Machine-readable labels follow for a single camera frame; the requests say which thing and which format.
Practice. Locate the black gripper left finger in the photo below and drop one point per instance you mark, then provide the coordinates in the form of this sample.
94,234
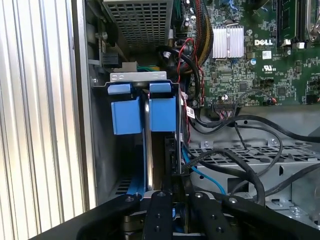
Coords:
160,215

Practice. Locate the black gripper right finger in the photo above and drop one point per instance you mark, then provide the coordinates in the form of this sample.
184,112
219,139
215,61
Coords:
262,217

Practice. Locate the hard disk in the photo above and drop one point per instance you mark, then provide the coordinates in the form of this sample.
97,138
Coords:
126,117

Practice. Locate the metal disk bay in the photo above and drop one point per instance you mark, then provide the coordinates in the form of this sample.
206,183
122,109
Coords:
137,76

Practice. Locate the grey PC case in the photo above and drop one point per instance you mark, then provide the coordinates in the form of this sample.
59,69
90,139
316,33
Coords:
287,120

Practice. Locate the black front panel connector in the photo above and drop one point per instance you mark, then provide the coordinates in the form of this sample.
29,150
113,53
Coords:
225,107

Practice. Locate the green motherboard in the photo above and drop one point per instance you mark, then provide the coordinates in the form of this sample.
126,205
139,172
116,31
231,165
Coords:
262,82

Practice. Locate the silver finned chipset heatsink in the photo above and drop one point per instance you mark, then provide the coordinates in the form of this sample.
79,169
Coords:
227,41

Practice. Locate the perforated metal power supply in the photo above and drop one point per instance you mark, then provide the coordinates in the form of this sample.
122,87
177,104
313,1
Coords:
140,22

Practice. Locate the black RAM slots row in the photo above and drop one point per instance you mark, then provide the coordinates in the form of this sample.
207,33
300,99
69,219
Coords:
290,20

